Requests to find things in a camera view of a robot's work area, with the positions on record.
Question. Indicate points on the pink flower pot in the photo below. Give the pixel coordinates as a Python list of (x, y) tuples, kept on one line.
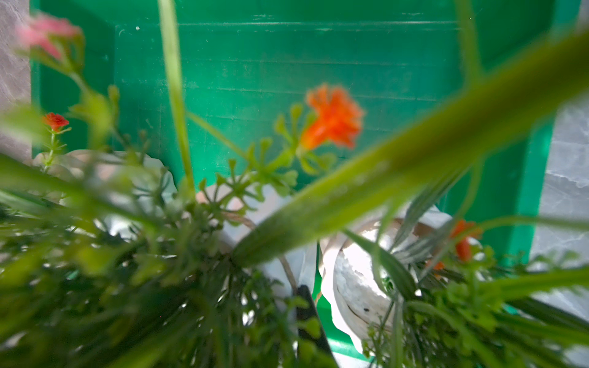
[(223, 292)]

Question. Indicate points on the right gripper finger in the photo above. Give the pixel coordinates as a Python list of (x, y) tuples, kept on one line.
[(313, 348)]

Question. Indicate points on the orange flower pot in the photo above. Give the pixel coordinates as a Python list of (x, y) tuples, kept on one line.
[(427, 293)]

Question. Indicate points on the green plastic storage tray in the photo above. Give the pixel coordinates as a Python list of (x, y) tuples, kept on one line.
[(248, 60)]

